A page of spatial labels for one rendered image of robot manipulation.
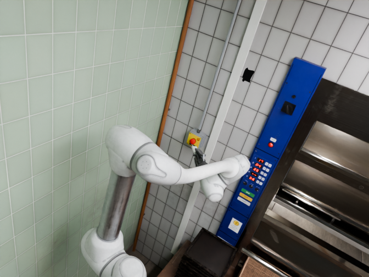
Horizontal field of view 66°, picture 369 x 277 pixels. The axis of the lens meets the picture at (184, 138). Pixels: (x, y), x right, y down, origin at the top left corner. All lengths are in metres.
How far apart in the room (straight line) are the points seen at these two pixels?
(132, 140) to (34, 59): 0.43
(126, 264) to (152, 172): 0.53
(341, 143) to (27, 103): 1.47
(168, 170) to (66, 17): 0.65
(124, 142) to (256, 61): 0.91
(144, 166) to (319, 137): 1.04
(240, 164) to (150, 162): 0.62
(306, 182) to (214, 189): 0.59
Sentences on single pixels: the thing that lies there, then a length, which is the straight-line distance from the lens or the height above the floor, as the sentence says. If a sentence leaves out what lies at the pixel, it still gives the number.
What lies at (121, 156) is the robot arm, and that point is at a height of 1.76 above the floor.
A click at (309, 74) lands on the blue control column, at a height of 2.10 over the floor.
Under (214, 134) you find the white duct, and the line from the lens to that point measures 1.84.
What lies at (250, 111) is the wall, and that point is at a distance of 1.72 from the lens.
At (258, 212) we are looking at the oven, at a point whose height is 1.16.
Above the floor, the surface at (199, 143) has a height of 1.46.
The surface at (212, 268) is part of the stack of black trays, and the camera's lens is 1.96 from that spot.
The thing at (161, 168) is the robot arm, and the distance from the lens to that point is 0.97.
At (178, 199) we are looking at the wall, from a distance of 2.28.
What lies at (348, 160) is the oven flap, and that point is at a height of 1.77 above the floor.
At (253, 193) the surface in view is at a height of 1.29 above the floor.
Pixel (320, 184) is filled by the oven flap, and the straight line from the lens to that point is 1.81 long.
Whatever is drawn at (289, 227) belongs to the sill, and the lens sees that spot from 2.01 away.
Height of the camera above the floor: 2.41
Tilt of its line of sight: 31 degrees down
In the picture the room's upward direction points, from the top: 16 degrees clockwise
